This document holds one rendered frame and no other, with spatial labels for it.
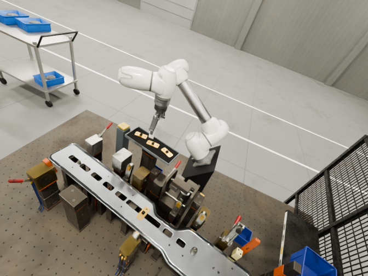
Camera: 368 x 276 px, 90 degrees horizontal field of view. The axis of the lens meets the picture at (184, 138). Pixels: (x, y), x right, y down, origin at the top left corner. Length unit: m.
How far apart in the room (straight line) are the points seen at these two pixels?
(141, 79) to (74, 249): 1.06
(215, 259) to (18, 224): 1.18
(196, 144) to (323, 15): 10.32
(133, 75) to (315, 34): 10.77
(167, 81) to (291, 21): 10.40
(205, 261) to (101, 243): 0.65
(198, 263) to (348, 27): 11.30
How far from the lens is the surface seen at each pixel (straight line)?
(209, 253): 1.19
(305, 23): 11.26
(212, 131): 1.54
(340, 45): 11.74
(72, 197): 1.20
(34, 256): 1.47
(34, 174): 1.29
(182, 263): 1.12
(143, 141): 1.29
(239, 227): 1.07
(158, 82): 0.96
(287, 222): 1.54
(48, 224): 1.53
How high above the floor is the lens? 2.05
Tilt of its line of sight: 39 degrees down
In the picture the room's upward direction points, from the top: 20 degrees clockwise
